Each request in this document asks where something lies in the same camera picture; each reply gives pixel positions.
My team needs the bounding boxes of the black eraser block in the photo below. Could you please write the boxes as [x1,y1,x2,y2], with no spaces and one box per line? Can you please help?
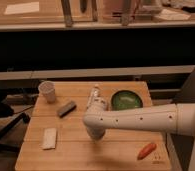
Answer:
[57,101,77,117]

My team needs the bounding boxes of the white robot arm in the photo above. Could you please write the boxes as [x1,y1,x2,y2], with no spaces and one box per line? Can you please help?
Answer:
[83,102,195,140]

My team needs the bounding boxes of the white tube with cap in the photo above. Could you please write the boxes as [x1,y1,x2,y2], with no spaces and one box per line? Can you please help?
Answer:
[87,84,100,107]

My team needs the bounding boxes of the green bowl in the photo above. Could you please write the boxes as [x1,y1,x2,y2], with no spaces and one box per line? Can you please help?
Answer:
[111,90,143,111]

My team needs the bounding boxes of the orange carrot toy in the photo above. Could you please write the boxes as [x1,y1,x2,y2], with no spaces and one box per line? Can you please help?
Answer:
[137,143,157,160]

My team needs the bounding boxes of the black chair base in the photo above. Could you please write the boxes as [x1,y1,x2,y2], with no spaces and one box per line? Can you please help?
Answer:
[0,84,31,154]

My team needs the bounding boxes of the white paper sheet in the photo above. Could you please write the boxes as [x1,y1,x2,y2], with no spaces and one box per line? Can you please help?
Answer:
[4,2,40,15]

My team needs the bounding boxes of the grey metal post right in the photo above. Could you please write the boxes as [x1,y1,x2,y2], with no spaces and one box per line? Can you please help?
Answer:
[121,0,132,26]

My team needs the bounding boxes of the grey metal post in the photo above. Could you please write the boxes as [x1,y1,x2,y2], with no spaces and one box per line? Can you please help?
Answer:
[61,0,73,27]
[121,0,132,26]

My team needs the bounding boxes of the grey metal post left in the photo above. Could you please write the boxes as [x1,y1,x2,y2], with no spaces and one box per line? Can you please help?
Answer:
[61,0,73,27]

